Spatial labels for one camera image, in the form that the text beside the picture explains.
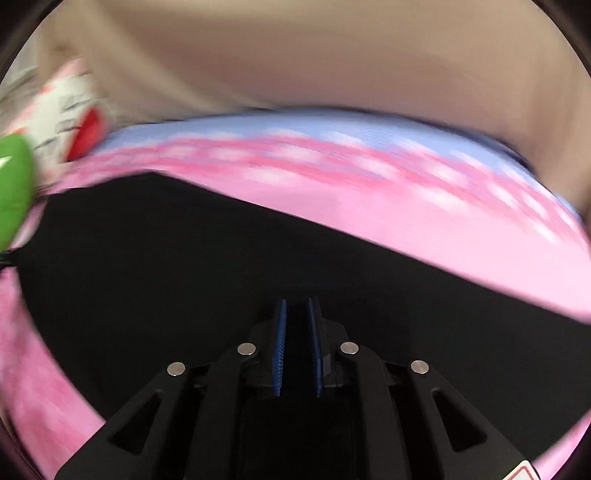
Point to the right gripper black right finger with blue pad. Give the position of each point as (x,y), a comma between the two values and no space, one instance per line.
(416,425)

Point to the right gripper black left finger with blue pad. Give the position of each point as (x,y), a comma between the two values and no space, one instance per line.
(184,414)

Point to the black pants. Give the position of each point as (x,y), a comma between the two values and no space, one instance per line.
(126,277)

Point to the pink rose bed sheet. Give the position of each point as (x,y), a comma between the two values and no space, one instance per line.
(459,202)

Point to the green plush toy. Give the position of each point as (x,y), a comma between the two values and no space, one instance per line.
(17,185)

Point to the white cartoon face pillow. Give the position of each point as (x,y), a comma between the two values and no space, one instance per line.
(62,123)

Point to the beige curtain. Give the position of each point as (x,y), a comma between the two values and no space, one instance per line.
(499,67)

